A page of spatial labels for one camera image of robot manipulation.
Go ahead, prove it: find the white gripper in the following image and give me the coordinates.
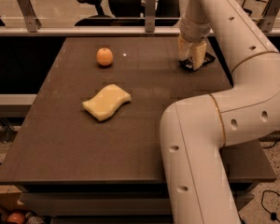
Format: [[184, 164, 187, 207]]
[[177, 16, 211, 70]]

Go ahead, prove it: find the left metal rail bracket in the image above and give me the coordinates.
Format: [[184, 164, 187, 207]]
[[17, 0, 42, 33]]

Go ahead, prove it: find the yellow wavy sponge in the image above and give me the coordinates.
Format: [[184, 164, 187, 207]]
[[82, 84, 132, 121]]

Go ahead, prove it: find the black power cable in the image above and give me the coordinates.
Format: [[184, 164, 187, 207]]
[[260, 189, 280, 224]]

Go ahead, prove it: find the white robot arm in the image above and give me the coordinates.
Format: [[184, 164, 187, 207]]
[[160, 0, 280, 224]]

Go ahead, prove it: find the middle metal rail bracket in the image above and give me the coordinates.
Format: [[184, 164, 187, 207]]
[[145, 0, 155, 33]]

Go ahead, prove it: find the right metal rail bracket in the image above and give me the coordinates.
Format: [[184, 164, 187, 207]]
[[258, 0, 280, 33]]

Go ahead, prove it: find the orange fruit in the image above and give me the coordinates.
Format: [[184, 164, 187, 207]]
[[96, 48, 113, 66]]

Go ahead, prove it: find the metal rail bracket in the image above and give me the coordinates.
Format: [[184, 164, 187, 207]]
[[17, 0, 42, 33], [258, 0, 280, 33], [145, 0, 155, 33]]

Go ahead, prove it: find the orange ball under table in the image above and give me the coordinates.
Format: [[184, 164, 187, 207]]
[[7, 211, 25, 224]]

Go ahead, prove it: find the black rxbar chocolate wrapper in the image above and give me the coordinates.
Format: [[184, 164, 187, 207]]
[[179, 52, 216, 72]]

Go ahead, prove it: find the horizontal metal rail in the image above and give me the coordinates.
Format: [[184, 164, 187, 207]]
[[0, 26, 280, 37]]

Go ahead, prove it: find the black office chair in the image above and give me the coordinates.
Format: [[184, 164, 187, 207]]
[[76, 0, 180, 26]]

